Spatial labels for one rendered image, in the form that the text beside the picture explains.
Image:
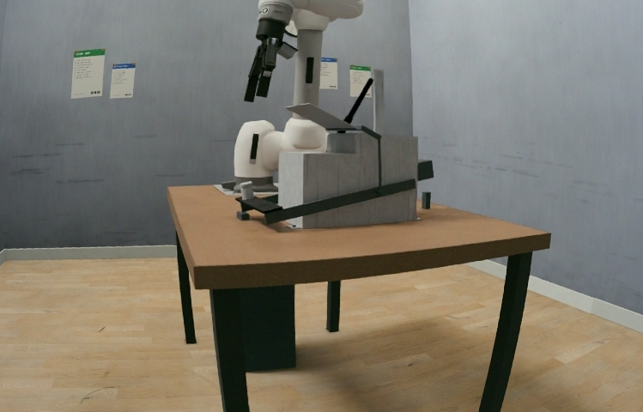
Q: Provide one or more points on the grey cylinder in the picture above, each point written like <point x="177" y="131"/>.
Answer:
<point x="246" y="190"/>

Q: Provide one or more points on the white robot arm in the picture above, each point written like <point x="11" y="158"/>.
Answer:
<point x="256" y="153"/>

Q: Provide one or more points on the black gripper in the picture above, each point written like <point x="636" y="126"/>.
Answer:
<point x="266" y="30"/>

